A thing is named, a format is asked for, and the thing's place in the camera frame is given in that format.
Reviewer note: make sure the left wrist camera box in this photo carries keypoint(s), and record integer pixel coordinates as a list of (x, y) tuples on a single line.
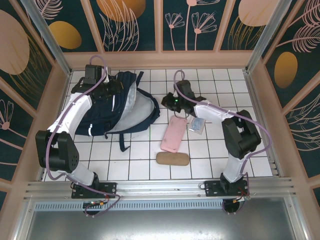
[(92, 72)]

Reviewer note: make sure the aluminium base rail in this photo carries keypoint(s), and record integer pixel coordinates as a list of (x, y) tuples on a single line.
[(160, 186)]

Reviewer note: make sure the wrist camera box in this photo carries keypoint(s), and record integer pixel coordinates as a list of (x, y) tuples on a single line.
[(92, 72), (185, 87)]

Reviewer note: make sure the brown glasses case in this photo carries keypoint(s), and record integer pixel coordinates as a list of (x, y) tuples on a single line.
[(172, 159)]

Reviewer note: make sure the pink pencil case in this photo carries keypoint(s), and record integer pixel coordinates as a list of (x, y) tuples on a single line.
[(173, 135)]

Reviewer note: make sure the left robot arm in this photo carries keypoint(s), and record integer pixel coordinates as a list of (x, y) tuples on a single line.
[(72, 112)]

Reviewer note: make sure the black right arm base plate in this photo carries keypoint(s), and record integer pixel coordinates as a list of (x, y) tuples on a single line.
[(212, 188)]

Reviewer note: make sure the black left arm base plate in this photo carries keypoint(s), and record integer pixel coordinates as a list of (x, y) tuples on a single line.
[(107, 190)]

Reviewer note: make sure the clear plastic pouch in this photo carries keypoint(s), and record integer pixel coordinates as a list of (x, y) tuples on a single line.
[(197, 125)]

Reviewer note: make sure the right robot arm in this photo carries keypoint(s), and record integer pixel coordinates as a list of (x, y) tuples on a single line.
[(233, 165)]

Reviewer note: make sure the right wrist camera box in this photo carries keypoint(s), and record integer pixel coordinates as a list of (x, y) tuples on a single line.
[(185, 87)]

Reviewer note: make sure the navy blue backpack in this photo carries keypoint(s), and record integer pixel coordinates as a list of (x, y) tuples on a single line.
[(135, 112)]

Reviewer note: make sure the aluminium corner post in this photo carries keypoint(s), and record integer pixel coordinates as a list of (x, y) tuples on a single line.
[(47, 37), (267, 35)]

